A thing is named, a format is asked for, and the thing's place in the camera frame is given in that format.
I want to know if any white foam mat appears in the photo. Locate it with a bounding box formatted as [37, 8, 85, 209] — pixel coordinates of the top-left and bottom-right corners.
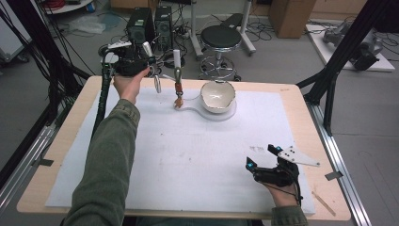
[45, 84, 316, 216]

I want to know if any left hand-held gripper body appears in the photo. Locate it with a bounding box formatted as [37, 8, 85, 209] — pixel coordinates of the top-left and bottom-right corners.
[103, 40, 151, 78]

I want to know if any white ceramic bowl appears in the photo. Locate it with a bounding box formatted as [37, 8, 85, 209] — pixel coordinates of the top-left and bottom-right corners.
[199, 79, 237, 115]

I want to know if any white stand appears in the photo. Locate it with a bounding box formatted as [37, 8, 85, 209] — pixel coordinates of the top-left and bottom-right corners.
[162, 49, 238, 122]

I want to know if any aluminium rail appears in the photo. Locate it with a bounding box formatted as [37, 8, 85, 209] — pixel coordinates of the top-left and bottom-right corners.
[306, 102, 373, 226]
[0, 97, 76, 218]

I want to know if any black metal frame post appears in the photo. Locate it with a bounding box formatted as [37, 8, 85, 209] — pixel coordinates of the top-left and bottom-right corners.
[295, 0, 399, 137]
[0, 0, 95, 126]

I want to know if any grey tape piece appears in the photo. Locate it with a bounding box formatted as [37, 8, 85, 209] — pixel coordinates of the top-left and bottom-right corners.
[35, 158, 55, 168]
[324, 170, 344, 182]

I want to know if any brown cardboard box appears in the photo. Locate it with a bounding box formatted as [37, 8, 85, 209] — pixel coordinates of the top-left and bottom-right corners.
[267, 0, 318, 40]

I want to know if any thick black cable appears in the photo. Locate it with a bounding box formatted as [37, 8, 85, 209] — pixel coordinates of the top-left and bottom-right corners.
[91, 51, 116, 139]

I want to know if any grey robot device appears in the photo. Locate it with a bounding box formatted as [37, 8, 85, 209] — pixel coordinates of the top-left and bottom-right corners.
[322, 21, 385, 72]

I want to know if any person's left hand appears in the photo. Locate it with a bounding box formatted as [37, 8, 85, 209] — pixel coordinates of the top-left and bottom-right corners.
[112, 66, 152, 105]

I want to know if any white floor board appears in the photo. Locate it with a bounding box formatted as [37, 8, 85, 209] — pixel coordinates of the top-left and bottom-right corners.
[305, 23, 396, 73]

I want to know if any clear plastic bag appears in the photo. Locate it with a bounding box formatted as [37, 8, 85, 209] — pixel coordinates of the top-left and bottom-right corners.
[67, 15, 107, 35]

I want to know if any olive strap keychain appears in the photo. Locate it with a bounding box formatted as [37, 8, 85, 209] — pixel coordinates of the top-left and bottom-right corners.
[173, 66, 185, 109]

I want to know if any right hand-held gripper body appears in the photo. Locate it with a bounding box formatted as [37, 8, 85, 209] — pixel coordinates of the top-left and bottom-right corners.
[252, 145, 321, 188]

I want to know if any slim black computer tower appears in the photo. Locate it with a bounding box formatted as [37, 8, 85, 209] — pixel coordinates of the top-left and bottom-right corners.
[154, 6, 174, 52]

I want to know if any thin wooden stick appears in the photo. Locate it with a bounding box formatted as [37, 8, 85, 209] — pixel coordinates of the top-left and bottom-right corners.
[311, 191, 337, 218]

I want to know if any black round stool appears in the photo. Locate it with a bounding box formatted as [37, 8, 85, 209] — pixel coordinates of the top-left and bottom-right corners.
[198, 24, 244, 82]

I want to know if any large black computer tower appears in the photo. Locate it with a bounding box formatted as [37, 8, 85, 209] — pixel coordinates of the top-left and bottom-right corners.
[125, 7, 156, 46]

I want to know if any thin black cable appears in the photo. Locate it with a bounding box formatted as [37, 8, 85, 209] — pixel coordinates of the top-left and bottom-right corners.
[266, 170, 305, 209]

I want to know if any person's right hand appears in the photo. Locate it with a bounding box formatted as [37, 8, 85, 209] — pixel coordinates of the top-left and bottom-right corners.
[263, 183, 299, 208]

